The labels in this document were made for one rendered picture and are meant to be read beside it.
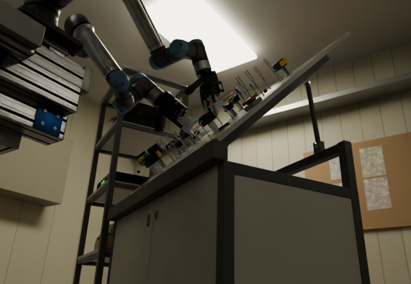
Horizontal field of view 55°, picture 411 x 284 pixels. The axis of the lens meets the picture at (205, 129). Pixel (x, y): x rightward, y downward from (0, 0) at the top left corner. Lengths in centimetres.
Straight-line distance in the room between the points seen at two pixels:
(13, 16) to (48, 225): 386
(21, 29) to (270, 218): 91
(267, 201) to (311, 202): 19
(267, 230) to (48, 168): 353
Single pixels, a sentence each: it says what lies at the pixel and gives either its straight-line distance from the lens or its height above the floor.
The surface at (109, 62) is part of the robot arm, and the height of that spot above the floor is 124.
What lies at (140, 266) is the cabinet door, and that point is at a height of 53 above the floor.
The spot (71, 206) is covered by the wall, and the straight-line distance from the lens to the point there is 506.
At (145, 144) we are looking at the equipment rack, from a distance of 288.
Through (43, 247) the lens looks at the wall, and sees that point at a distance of 483.
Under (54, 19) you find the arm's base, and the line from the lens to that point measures 144.
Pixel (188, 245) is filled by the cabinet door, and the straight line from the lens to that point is 139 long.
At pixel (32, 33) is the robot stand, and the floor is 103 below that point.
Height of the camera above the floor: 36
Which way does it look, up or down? 25 degrees up
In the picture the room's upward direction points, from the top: 2 degrees clockwise
